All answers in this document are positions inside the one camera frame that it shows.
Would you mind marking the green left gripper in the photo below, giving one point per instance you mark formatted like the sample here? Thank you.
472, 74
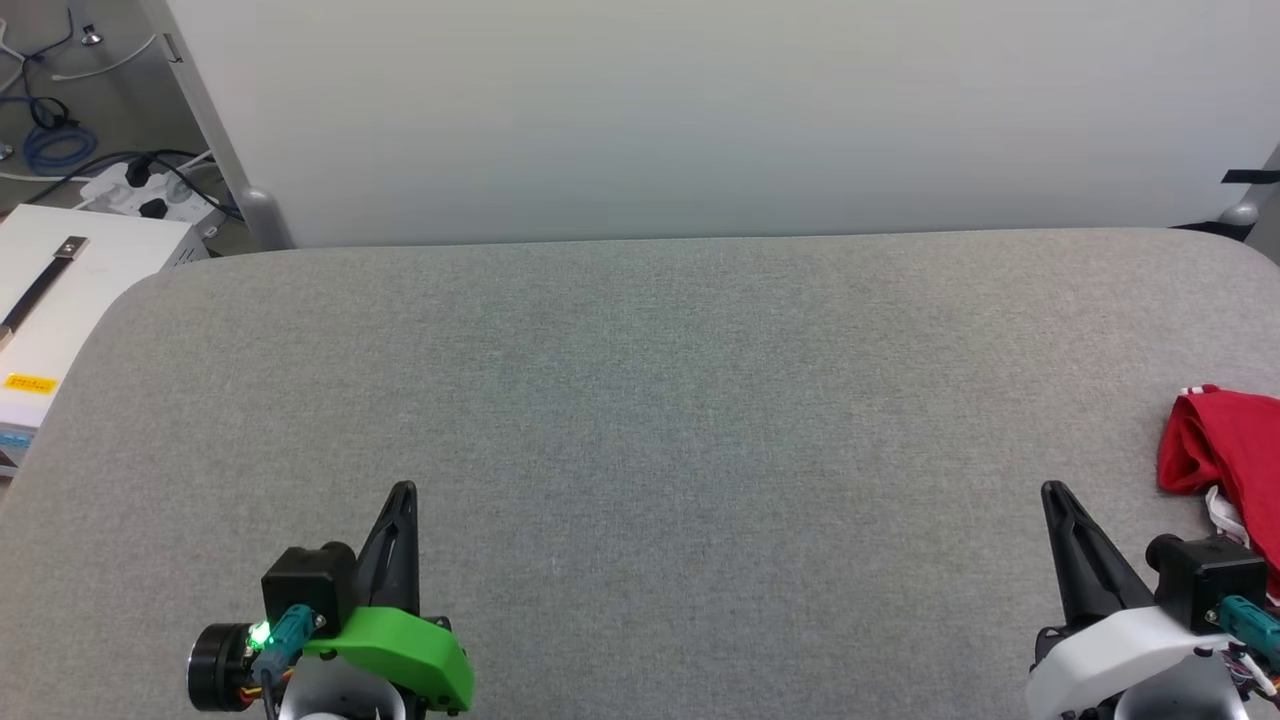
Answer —
410, 650

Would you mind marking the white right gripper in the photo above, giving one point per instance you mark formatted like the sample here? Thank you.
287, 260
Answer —
1110, 655

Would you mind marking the red basketball jersey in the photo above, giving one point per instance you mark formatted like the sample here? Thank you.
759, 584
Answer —
1240, 440

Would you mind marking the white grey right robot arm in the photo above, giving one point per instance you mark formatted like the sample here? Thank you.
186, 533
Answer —
1180, 705

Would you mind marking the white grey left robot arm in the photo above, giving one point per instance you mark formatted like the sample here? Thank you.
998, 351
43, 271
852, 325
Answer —
340, 695

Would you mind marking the grey partition foot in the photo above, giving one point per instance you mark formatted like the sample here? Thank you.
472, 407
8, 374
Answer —
265, 215

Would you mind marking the yellow label sticker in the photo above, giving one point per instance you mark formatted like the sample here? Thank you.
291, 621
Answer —
30, 384

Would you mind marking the white box appliance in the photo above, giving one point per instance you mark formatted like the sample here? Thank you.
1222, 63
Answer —
90, 290

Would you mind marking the black tape strip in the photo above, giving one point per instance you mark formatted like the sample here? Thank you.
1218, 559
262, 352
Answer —
1255, 177

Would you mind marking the white power strip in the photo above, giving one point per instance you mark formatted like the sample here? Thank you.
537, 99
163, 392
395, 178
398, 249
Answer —
165, 195

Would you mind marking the white partition panel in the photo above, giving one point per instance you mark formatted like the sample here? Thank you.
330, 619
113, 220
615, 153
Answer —
700, 110

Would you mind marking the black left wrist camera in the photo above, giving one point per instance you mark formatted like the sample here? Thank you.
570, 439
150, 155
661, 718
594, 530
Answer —
310, 585

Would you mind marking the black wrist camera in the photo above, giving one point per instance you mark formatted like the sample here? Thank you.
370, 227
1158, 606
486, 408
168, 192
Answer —
310, 585
1205, 585

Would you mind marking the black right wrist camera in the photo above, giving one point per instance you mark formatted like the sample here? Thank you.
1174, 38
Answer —
1205, 585

